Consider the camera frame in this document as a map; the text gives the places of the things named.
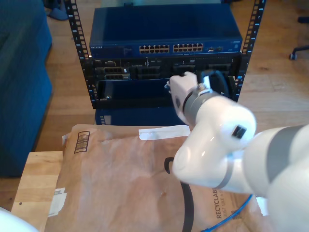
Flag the black office chair base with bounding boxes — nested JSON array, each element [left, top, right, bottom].
[[289, 15, 309, 60]]

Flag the blue network switch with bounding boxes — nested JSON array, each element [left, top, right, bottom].
[[88, 6, 243, 58]]

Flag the black empty rack tray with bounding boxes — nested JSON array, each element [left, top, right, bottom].
[[92, 76, 239, 109]]

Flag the grey slipper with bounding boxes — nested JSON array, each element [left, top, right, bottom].
[[47, 7, 69, 21]]

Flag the dark blue base box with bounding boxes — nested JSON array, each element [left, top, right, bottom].
[[94, 106, 194, 127]]

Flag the brown paper mailer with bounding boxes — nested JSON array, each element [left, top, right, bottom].
[[44, 123, 271, 232]]

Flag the black rack server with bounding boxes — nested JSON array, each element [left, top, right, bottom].
[[91, 56, 242, 80]]

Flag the black server rack frame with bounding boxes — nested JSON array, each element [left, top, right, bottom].
[[64, 0, 267, 109]]

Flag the blue network cable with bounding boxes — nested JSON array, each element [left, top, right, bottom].
[[204, 193, 254, 232]]

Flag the blue sofa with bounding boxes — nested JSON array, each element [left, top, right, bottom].
[[0, 0, 54, 178]]

